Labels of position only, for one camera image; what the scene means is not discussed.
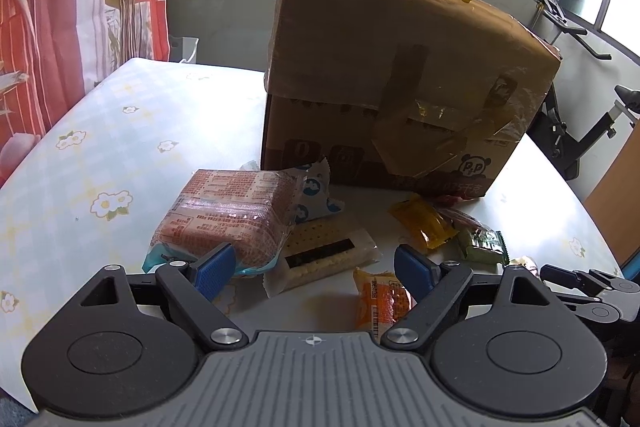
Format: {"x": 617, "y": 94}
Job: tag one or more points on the printed curtain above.
{"x": 60, "y": 32}

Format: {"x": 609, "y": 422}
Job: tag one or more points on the cardboard box with plastic liner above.
{"x": 375, "y": 57}

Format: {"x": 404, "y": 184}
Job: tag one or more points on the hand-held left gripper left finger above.
{"x": 215, "y": 272}

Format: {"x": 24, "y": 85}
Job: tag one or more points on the small green snack packet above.
{"x": 480, "y": 247}

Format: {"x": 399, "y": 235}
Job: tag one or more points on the clear cracker packet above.
{"x": 325, "y": 252}

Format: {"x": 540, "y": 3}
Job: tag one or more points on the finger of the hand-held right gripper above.
{"x": 590, "y": 281}
{"x": 597, "y": 311}

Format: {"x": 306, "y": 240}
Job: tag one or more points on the small yellow snack packet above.
{"x": 425, "y": 222}

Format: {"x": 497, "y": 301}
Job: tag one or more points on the white plastic bin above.
{"x": 184, "y": 51}

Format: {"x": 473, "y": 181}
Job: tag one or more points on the small orange snack packet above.
{"x": 380, "y": 302}

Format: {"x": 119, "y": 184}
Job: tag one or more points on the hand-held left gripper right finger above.
{"x": 412, "y": 269}

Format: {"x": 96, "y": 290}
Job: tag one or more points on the shiny wrapped candy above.
{"x": 522, "y": 263}

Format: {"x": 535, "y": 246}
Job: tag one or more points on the black exercise bike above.
{"x": 555, "y": 132}

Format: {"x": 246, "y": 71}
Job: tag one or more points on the large red snack packet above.
{"x": 225, "y": 207}

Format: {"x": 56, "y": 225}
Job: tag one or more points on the wooden board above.
{"x": 615, "y": 207}

